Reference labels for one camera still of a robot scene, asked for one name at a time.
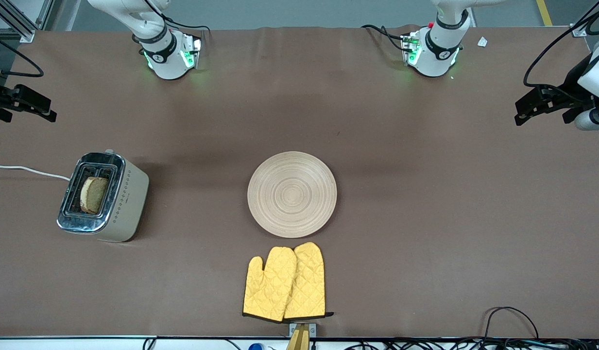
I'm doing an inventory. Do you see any brown toast slice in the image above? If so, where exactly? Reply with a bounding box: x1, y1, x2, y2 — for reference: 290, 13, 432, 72
80, 176, 109, 215

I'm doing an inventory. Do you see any round light wooden plate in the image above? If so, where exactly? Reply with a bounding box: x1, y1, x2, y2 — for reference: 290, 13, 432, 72
247, 151, 337, 239

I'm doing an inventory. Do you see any beige chrome two-slot toaster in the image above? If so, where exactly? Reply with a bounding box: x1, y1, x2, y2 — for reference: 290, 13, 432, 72
56, 149, 150, 243

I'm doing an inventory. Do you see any brown table cover sheet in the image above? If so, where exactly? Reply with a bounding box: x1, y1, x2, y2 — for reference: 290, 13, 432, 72
0, 25, 599, 339

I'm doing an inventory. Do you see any yellow quilted oven mitt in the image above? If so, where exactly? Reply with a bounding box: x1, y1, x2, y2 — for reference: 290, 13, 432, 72
242, 246, 298, 322
284, 242, 334, 320

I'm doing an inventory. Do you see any wooden stick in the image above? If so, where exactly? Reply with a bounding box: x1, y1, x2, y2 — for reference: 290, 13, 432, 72
286, 325, 310, 350

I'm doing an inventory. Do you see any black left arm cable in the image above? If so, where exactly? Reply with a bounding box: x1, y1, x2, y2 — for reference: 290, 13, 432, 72
524, 0, 599, 93

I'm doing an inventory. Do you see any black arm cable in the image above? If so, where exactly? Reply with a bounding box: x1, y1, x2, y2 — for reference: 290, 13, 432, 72
0, 32, 44, 78
524, 0, 599, 93

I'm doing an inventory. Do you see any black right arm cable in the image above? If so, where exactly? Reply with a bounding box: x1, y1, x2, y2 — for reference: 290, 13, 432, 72
0, 32, 44, 78

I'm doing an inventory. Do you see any white toaster power cord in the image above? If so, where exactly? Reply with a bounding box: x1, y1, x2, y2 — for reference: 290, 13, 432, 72
0, 164, 70, 181

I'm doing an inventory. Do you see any aluminium frame profile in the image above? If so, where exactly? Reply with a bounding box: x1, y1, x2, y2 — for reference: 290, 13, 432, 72
0, 0, 54, 43

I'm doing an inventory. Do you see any black right base cable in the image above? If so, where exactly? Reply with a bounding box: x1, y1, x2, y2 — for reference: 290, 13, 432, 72
144, 0, 211, 34

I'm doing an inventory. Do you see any black base cable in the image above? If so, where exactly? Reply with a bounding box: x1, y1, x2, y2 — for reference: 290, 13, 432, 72
361, 24, 408, 52
144, 0, 211, 34

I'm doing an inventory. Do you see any black left base cable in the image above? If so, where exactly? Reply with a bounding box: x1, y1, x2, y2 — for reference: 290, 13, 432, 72
361, 24, 408, 52

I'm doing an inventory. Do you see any black looped cable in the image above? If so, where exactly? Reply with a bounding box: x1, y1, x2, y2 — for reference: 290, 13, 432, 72
483, 306, 540, 341

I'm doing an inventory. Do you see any black cable bundle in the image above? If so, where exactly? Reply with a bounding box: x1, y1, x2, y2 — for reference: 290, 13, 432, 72
343, 337, 599, 350

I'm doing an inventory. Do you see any small metal table bracket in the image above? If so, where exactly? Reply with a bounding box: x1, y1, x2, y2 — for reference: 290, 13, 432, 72
289, 322, 317, 338

